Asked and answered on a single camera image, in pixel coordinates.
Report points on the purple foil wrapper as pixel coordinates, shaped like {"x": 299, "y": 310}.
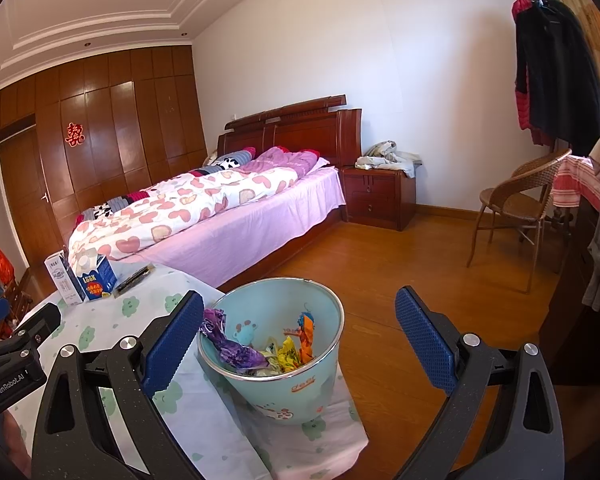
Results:
{"x": 235, "y": 355}

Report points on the cow print blanket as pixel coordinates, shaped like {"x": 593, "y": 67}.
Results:
{"x": 230, "y": 160}

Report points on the striped pink towel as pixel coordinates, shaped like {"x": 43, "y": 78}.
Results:
{"x": 575, "y": 182}

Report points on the cluttered side table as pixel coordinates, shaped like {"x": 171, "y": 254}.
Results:
{"x": 17, "y": 292}

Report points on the wooden door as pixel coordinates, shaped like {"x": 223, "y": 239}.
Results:
{"x": 25, "y": 200}

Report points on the orange and blue wrapper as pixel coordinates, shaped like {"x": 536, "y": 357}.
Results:
{"x": 305, "y": 335}

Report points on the red paper decoration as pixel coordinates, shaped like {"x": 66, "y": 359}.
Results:
{"x": 73, "y": 134}

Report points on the person's left forearm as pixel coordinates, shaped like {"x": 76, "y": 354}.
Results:
{"x": 15, "y": 435}

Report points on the pink quilt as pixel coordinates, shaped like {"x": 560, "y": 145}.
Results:
{"x": 285, "y": 160}

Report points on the wooden nightstand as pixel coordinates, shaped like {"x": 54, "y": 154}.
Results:
{"x": 380, "y": 195}

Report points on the blue milk carton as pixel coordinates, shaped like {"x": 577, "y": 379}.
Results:
{"x": 95, "y": 280}

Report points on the pile of clothes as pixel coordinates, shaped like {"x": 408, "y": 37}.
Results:
{"x": 385, "y": 157}

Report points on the white milk carton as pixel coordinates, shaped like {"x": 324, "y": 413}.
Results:
{"x": 62, "y": 280}

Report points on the light blue waste bin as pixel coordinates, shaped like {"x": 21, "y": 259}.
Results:
{"x": 290, "y": 390}

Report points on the wooden bed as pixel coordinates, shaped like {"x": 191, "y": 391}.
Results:
{"x": 260, "y": 230}

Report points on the wicker chair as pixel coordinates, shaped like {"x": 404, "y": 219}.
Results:
{"x": 510, "y": 205}

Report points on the heart print quilt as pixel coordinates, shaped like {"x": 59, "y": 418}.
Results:
{"x": 170, "y": 210}

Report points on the black foil wrapper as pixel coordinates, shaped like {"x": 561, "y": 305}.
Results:
{"x": 135, "y": 278}

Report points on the dark wooden cabinet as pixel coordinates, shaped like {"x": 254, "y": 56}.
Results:
{"x": 570, "y": 310}

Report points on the yellow plastic bag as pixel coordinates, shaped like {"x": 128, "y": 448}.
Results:
{"x": 285, "y": 357}

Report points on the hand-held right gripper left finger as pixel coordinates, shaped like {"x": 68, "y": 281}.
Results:
{"x": 172, "y": 342}

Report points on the black jacket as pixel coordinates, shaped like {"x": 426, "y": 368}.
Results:
{"x": 565, "y": 60}

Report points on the wooden wardrobe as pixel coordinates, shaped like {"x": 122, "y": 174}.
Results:
{"x": 130, "y": 125}

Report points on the red bag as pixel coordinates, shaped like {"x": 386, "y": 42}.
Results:
{"x": 4, "y": 265}

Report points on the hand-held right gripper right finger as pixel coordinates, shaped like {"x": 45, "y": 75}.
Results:
{"x": 425, "y": 337}

